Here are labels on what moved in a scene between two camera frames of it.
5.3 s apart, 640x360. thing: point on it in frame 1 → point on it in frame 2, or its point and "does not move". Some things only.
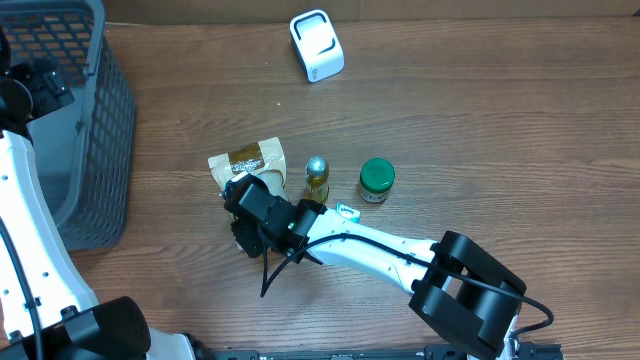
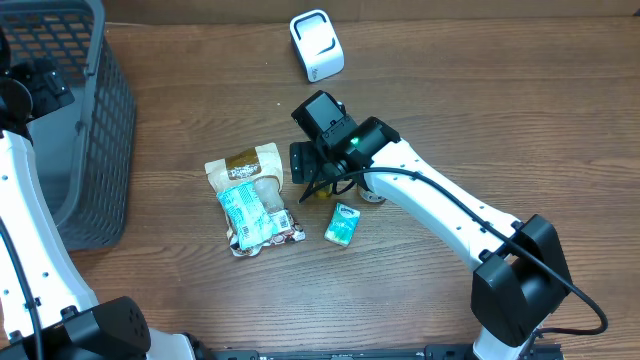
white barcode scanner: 317,44 does not move
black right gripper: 247,230 → 309,163
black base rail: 519,351 does not move
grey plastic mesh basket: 86,146 does not move
